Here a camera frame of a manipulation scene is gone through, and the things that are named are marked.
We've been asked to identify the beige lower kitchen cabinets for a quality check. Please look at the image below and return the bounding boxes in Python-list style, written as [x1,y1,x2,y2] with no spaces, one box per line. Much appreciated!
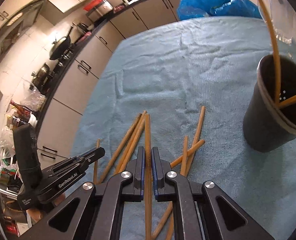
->
[37,0,180,168]

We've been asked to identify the bottles and bags clutter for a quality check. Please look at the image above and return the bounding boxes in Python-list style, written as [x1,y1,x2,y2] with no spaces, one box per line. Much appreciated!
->
[0,80,46,239]

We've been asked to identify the black utensil holder cup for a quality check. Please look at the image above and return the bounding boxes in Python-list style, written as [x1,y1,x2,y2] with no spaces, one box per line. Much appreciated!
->
[243,55,296,152]

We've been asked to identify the dark pot on stove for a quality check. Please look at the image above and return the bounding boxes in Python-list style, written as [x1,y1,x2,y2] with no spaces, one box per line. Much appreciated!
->
[31,63,53,92]

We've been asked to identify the blue towel table cover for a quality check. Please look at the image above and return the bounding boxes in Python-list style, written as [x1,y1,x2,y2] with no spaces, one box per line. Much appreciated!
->
[70,17,296,239]

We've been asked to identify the black wok on stove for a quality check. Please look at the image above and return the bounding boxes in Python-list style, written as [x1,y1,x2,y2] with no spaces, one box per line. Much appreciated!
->
[49,24,74,61]

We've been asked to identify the range hood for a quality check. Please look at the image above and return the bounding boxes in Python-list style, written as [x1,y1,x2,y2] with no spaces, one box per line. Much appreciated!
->
[0,0,46,62]

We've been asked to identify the red basin on cooker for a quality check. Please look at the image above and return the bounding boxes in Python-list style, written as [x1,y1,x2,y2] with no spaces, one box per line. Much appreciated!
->
[83,0,103,11]

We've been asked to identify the steel rice cooker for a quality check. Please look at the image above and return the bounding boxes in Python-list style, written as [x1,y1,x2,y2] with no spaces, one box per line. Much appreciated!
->
[94,0,113,16]

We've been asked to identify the clear glass pitcher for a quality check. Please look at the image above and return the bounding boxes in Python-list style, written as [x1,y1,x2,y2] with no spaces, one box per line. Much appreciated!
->
[262,0,294,44]

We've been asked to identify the blue plastic bag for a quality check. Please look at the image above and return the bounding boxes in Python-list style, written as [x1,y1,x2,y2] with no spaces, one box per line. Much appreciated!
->
[177,0,261,21]

